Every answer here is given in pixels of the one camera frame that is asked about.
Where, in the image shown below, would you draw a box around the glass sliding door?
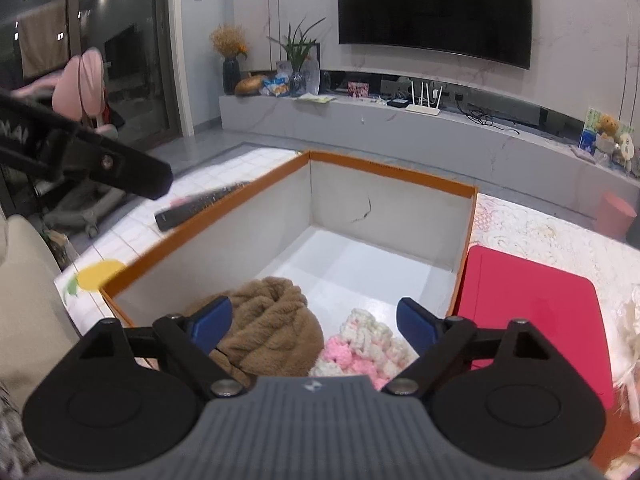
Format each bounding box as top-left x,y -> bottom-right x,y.
0,0 -> 184,153

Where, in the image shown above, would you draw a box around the beige hanging towel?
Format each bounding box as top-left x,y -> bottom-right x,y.
17,6 -> 69,79

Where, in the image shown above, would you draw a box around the black wall television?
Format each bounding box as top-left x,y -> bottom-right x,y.
336,0 -> 533,71

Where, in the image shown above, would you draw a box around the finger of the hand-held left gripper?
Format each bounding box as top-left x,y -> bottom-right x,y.
0,87 -> 174,200

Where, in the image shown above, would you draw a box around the white tiled lemon print mat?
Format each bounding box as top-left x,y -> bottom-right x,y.
52,142 -> 307,342

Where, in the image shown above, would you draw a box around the pink and white knit cloth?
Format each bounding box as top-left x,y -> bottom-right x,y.
307,307 -> 422,391

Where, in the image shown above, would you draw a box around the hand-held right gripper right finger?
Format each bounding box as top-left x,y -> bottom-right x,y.
382,297 -> 558,397

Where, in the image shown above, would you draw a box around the brown gourd ornament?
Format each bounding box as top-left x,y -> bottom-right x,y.
235,75 -> 269,97

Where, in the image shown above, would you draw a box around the pink desk chair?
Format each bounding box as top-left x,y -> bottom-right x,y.
11,47 -> 122,239

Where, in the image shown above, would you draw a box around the blue and white snack bag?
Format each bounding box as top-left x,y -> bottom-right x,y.
260,72 -> 292,97

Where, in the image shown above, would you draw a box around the brown teddy bear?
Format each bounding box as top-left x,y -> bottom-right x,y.
597,115 -> 621,142

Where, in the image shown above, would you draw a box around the black remote control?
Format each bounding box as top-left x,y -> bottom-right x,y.
154,181 -> 253,233

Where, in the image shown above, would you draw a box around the grey patterned cloth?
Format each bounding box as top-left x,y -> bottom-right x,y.
0,380 -> 40,478

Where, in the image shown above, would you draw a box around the pink waste bin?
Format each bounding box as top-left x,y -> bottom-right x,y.
597,191 -> 640,242

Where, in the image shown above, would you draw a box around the red lidded storage box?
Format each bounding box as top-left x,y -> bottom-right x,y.
456,245 -> 615,412

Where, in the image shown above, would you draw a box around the beige sofa cushion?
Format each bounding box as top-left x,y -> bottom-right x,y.
0,214 -> 82,413

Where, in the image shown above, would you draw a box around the orange cardboard box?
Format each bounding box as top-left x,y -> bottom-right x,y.
99,150 -> 479,378

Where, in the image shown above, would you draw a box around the white round hand fan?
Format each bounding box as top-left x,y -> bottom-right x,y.
617,132 -> 636,169

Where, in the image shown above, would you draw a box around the dried yellow flower bouquet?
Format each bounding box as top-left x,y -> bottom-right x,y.
209,24 -> 249,61

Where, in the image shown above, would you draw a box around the green leafy plant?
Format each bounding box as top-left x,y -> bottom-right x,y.
267,17 -> 327,73

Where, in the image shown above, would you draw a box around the brown fluffy cloth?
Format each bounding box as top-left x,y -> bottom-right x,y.
182,276 -> 326,389

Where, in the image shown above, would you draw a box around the black cables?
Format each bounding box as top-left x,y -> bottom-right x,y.
465,105 -> 522,134

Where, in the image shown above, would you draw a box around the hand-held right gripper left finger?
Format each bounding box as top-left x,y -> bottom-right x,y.
80,296 -> 251,399

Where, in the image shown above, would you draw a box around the white lace tablecloth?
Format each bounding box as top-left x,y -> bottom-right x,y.
469,192 -> 640,478

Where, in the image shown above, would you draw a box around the green picture board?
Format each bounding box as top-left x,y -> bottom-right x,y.
582,107 -> 634,157

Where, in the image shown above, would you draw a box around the grey marble television console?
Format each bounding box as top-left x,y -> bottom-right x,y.
218,67 -> 640,217

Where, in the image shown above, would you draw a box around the white router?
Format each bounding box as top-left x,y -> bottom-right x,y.
405,80 -> 444,113

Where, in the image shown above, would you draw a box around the clear glass vase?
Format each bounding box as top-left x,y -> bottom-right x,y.
301,57 -> 321,96

